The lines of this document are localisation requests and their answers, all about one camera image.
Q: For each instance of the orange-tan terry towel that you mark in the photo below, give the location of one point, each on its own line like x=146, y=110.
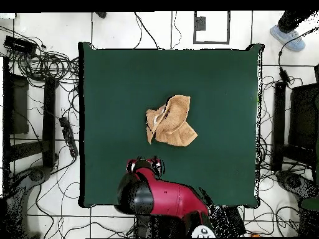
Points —
x=174, y=119

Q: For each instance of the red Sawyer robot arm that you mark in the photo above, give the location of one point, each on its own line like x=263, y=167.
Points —
x=169, y=196

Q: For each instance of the dark green fabric item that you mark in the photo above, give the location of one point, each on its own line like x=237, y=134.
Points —
x=311, y=204

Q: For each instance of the dark green table cloth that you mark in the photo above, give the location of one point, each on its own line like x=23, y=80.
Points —
x=119, y=87

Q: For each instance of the black power strip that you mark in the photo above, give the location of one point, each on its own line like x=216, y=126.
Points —
x=68, y=135
x=234, y=219

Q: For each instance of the small orange object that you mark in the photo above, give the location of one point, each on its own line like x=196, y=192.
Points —
x=256, y=235

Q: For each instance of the grey wheeled base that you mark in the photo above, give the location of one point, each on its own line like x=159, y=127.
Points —
x=37, y=175
x=292, y=181

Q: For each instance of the grey floor outlet box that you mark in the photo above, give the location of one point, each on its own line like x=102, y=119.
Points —
x=200, y=23

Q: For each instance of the small black object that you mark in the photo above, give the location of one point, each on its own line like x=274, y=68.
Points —
x=101, y=15

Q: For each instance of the person's right light shoe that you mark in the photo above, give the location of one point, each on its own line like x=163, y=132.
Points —
x=289, y=38

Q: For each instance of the black electronics box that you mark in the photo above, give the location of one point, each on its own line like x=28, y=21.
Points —
x=18, y=44

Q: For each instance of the person's right leg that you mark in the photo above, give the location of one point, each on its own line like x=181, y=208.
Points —
x=290, y=21

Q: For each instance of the black metal stand frame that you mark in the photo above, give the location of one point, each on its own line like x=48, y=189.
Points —
x=49, y=119
x=279, y=119

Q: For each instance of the grey floor hatch frame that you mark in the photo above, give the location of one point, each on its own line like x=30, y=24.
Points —
x=211, y=42

